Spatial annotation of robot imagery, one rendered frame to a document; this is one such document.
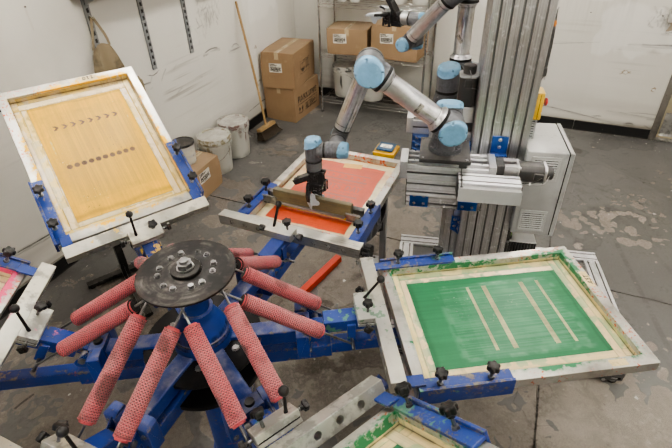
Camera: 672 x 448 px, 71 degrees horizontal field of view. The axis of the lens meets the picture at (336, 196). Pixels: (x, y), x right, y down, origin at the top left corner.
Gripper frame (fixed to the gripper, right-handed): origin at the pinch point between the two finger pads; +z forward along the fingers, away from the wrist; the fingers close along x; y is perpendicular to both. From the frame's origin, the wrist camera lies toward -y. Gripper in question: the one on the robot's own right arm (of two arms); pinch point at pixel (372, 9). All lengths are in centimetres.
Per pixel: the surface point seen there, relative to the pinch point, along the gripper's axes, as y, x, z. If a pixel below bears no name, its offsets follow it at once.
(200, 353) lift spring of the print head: 19, -201, -72
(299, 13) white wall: 96, 202, 241
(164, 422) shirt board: 47, -215, -60
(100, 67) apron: 31, -84, 173
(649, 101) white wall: 168, 282, -137
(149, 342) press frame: 38, -202, -39
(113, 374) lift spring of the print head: 21, -218, -54
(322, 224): 57, -113, -41
